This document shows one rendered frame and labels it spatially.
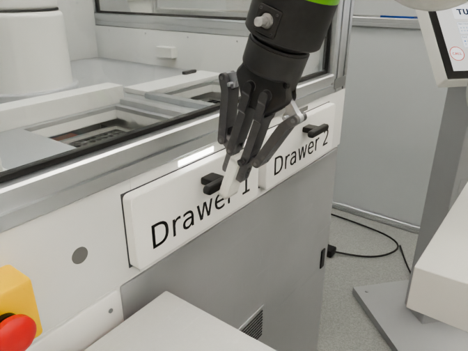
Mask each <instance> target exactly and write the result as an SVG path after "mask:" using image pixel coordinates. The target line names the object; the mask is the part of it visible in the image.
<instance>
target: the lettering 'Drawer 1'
mask: <svg viewBox="0 0 468 351"><path fill-rule="evenodd" d="M249 191H250V189H247V179H246V180H245V192H243V193H242V195H243V194H246V193H247V192H249ZM218 197H219V195H217V197H216V199H215V207H216V209H218V210H219V209H221V208H223V207H224V206H225V203H224V204H223V205H222V206H221V207H218V206H217V204H218V203H219V202H221V201H222V200H224V199H223V198H222V199H220V200H219V201H217V199H218ZM211 205H212V198H211V199H210V206H209V211H208V207H207V203H206V202H204V203H203V211H202V216H201V211H200V207H199V205H198V206H197V209H198V214H199V217H200V220H202V219H203V214H204V209H206V212H207V215H208V216H209V215H210V211H211ZM189 213H191V216H190V217H188V218H187V219H186V220H185V221H184V223H183V228H184V229H185V230H186V229H188V228H189V227H190V226H191V225H192V226H193V225H194V213H193V212H192V211H191V210H189V211H187V212H186V213H184V215H183V216H184V217H185V215H187V214H189ZM191 218H192V221H191V224H190V225H189V226H185V224H186V222H187V220H189V219H191ZM179 219H180V216H179V217H177V218H176V220H175V219H174V220H173V236H174V237H175V236H176V222H177V220H179ZM160 224H164V225H165V228H166V235H165V237H164V239H163V240H162V241H161V242H160V243H158V244H156V240H155V227H156V226H158V225H160ZM151 228H152V237H153V249H155V248H156V247H158V246H159V245H161V244H162V243H164V241H165V240H166V239H167V237H168V234H169V226H168V224H167V223H166V222H165V221H160V222H158V223H156V224H154V225H152V226H151Z"/></svg>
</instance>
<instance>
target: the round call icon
mask: <svg viewBox="0 0 468 351"><path fill-rule="evenodd" d="M447 47H448V52H449V54H450V57H451V61H467V59H466V56H465V52H464V49H463V47H462V46H447Z"/></svg>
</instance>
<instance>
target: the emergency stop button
mask: <svg viewBox="0 0 468 351"><path fill-rule="evenodd" d="M36 331H37V327H36V323H35V321H34V320H33V319H32V318H30V317H29V316H27V315H24V314H17V315H12V316H10V317H8V318H6V319H5V320H3V321H2V322H1V323H0V351H25V350H27V348H28V347H29V346H30V345H31V344H32V342H33V340H34V338H35V336H36Z"/></svg>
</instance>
